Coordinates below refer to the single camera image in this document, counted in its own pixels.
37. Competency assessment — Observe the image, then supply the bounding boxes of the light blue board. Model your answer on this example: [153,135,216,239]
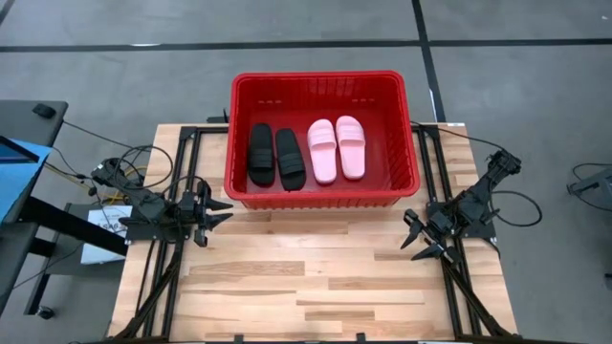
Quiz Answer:
[0,140,53,226]

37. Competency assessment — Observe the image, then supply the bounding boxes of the thin black mouse cable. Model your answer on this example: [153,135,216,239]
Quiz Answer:
[61,120,154,150]

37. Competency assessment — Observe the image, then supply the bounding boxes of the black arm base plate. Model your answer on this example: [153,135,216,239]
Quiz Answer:
[426,200,497,240]
[124,203,195,243]

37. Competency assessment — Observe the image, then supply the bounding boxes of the red plastic bin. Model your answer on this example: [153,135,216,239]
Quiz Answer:
[223,70,422,210]

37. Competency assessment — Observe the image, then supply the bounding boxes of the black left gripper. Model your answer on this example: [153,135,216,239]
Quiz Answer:
[179,180,234,248]

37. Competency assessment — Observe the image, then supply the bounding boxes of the black aluminium frame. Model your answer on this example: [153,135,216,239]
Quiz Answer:
[113,124,231,341]
[410,122,515,341]

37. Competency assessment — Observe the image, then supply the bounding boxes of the black framed screen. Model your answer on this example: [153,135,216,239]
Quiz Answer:
[0,135,40,164]

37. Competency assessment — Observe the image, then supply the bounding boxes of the black looped cable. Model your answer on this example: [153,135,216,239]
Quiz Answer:
[113,145,175,192]

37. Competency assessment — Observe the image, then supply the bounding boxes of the black computer mouse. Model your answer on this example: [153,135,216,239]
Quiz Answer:
[32,102,57,119]

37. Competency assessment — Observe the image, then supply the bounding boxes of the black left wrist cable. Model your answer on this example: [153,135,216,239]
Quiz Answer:
[162,174,211,202]

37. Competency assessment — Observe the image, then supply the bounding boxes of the pink rubber slide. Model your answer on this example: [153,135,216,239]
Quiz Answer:
[306,118,339,185]
[335,115,367,182]

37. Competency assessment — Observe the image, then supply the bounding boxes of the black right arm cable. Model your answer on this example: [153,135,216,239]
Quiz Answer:
[492,190,544,228]

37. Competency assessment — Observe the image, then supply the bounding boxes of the yellow cable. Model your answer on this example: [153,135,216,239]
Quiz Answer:
[45,161,149,202]

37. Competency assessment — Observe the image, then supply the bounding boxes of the black rubber slide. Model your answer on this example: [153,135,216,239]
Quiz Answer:
[247,122,277,187]
[274,127,308,192]

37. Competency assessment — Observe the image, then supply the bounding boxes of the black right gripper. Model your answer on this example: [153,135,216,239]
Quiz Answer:
[400,209,463,265]

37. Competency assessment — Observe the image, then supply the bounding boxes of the white paper sheet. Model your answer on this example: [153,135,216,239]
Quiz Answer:
[79,204,134,266]

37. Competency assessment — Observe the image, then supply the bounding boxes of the dark grey desk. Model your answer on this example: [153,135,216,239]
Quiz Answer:
[0,98,129,316]

